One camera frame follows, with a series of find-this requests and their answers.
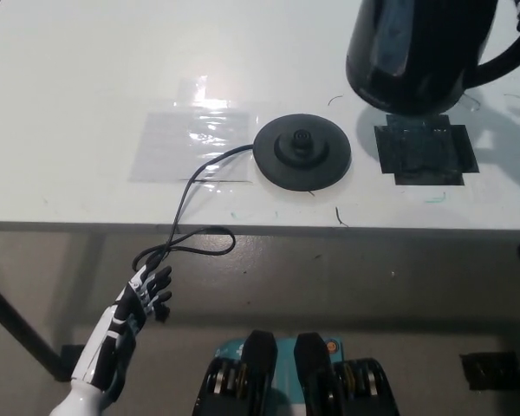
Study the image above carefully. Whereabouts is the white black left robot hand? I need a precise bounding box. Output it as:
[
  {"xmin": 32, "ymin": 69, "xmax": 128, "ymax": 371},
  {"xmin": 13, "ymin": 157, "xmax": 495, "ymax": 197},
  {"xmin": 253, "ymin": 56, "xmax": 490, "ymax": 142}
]
[{"xmin": 71, "ymin": 264, "xmax": 173, "ymax": 393}]

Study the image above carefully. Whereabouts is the black electric kettle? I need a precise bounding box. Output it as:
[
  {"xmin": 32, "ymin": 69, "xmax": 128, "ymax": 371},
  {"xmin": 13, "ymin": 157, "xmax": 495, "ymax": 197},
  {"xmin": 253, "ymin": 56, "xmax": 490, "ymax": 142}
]
[{"xmin": 345, "ymin": 0, "xmax": 520, "ymax": 117}]

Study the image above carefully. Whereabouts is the black teal robot torso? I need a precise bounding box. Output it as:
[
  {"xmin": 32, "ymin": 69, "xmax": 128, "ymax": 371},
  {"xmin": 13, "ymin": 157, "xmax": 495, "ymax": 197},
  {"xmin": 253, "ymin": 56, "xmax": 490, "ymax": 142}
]
[{"xmin": 192, "ymin": 329, "xmax": 395, "ymax": 416}]

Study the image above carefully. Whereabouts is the round black kettle base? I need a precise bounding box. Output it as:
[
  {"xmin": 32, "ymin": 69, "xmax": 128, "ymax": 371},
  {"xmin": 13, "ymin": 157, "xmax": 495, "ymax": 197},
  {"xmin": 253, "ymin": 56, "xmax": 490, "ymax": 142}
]
[{"xmin": 253, "ymin": 113, "xmax": 353, "ymax": 192}]

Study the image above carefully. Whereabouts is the black diagonal table leg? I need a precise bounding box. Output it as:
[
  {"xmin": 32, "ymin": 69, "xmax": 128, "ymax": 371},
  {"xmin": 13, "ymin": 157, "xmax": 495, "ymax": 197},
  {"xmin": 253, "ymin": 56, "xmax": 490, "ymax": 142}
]
[{"xmin": 0, "ymin": 272, "xmax": 65, "ymax": 379}]

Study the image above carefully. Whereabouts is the black tape patch on table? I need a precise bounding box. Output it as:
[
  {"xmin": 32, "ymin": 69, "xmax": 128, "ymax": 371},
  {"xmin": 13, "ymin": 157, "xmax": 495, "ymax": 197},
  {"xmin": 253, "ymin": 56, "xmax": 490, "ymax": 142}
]
[{"xmin": 374, "ymin": 113, "xmax": 479, "ymax": 187}]

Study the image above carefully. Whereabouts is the clear plastic tape sheet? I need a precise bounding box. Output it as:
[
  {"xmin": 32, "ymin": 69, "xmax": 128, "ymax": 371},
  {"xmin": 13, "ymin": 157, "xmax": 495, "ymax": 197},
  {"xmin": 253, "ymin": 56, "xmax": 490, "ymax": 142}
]
[{"xmin": 128, "ymin": 75, "xmax": 265, "ymax": 184}]

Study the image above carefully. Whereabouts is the black power cord with plug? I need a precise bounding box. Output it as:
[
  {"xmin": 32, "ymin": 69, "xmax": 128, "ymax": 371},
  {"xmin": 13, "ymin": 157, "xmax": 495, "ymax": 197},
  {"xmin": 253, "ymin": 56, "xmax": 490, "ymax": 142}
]
[{"xmin": 133, "ymin": 144, "xmax": 257, "ymax": 324}]

